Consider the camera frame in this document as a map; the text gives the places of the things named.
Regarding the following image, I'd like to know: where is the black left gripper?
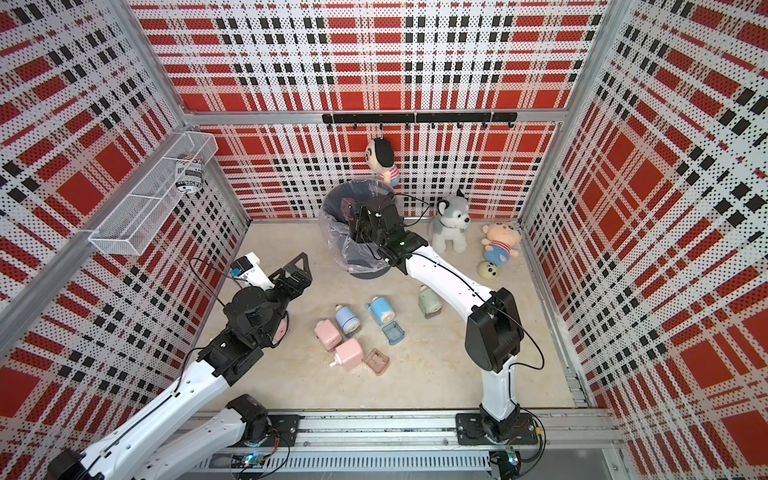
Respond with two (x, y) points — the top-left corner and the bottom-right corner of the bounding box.
(258, 253), (312, 343)

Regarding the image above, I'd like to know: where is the pink pencil sharpener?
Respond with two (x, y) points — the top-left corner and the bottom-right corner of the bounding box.
(271, 313), (290, 348)
(314, 319), (344, 351)
(329, 338), (365, 370)

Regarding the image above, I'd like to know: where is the bright blue pencil sharpener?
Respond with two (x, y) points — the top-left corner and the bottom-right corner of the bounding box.
(365, 296), (396, 326)

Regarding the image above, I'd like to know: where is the pink sharpener shavings tray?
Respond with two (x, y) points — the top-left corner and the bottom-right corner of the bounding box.
(363, 348), (390, 376)

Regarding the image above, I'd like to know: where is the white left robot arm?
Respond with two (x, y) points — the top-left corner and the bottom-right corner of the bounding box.
(47, 252), (312, 479)

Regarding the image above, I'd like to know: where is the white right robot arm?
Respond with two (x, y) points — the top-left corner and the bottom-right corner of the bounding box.
(342, 194), (525, 443)

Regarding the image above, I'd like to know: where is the light blue pencil sharpener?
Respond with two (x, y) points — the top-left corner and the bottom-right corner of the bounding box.
(335, 304), (361, 337)

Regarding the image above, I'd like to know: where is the green pencil sharpener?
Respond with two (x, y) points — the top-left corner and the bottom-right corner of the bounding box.
(418, 285), (443, 319)

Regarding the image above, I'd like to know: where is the dark grey trash bin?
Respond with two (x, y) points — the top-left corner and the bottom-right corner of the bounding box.
(320, 179), (397, 280)

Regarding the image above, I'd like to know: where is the clear plastic bin liner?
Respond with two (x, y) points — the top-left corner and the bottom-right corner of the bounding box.
(319, 179), (397, 280)

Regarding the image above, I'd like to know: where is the hanging boy doll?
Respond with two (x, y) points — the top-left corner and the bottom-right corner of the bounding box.
(365, 138), (400, 187)

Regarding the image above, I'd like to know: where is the grey white husky plush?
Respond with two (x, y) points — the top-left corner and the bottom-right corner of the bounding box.
(428, 189), (471, 255)

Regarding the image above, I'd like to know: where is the cream round face ball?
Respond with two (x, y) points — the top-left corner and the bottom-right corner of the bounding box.
(477, 261), (498, 280)

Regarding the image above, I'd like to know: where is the pink pig plush blue shirt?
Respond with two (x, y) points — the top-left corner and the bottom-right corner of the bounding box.
(481, 223), (522, 266)

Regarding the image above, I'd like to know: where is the small striped can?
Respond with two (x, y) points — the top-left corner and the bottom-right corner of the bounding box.
(175, 153), (204, 194)

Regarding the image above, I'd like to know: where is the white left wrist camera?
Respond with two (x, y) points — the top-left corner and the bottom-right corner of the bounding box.
(230, 252), (274, 291)

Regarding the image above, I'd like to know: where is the black hook rail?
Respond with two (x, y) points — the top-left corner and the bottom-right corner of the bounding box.
(321, 111), (519, 128)

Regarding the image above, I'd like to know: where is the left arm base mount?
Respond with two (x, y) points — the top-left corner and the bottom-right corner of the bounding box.
(238, 414), (301, 447)

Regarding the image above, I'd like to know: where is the white wire mesh shelf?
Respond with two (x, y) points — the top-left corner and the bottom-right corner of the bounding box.
(89, 130), (218, 256)

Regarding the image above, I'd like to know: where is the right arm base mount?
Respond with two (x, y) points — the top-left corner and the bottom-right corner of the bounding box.
(455, 411), (539, 446)

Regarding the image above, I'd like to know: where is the aluminium front rail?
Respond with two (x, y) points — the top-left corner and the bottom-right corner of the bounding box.
(119, 409), (625, 480)

